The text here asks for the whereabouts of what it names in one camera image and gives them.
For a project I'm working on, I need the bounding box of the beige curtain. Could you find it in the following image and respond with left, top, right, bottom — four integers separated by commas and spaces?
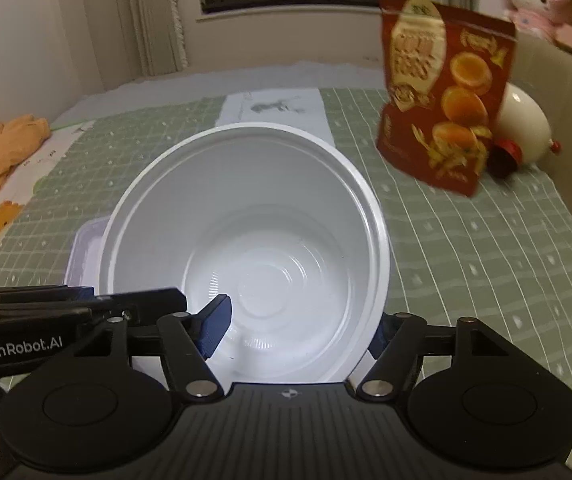
128, 0, 188, 77

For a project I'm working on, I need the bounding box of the small dark red object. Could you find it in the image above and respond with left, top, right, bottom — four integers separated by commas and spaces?
486, 138, 522, 180

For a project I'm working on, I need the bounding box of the pink plush toy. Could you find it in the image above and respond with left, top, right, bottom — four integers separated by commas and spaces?
504, 0, 572, 42

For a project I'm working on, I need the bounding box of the white egg shaped lamp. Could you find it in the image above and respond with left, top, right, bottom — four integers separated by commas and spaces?
493, 82, 562, 166

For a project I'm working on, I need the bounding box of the white plastic noodle bowl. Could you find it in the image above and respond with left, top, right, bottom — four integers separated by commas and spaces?
97, 122, 391, 384

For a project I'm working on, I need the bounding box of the red rectangular foil tray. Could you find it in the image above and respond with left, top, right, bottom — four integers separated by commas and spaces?
64, 217, 109, 288

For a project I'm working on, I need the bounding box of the green checked tablecloth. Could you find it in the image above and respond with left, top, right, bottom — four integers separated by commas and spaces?
0, 86, 572, 480

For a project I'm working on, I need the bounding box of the white deer table runner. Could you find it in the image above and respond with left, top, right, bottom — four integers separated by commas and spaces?
215, 88, 335, 145

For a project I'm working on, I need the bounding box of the red quail eggs bag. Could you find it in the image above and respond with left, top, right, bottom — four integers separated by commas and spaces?
377, 0, 516, 196

